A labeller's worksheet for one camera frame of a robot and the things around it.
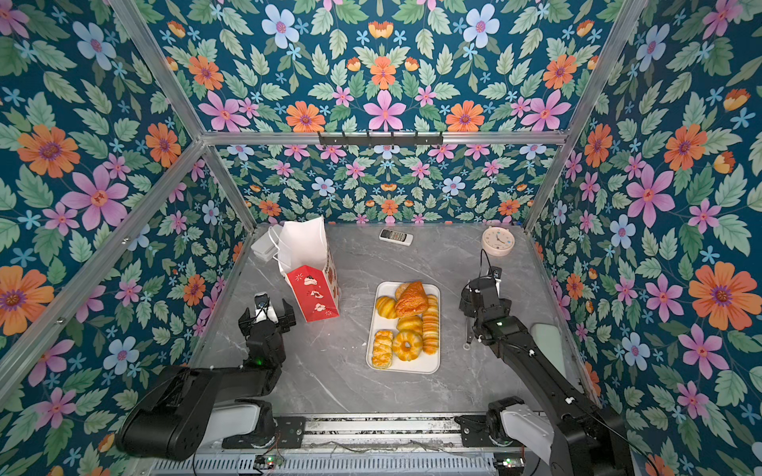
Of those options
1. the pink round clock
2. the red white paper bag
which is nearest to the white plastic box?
the red white paper bag

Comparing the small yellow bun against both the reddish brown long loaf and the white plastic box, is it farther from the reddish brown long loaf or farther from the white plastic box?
the white plastic box

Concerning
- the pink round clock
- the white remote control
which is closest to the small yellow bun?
the white remote control

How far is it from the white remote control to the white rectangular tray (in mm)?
201

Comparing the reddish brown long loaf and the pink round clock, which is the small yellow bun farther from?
the pink round clock

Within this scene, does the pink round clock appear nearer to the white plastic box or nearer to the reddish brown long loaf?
the reddish brown long loaf

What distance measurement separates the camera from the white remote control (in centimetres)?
117

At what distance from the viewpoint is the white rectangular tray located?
33.2 inches
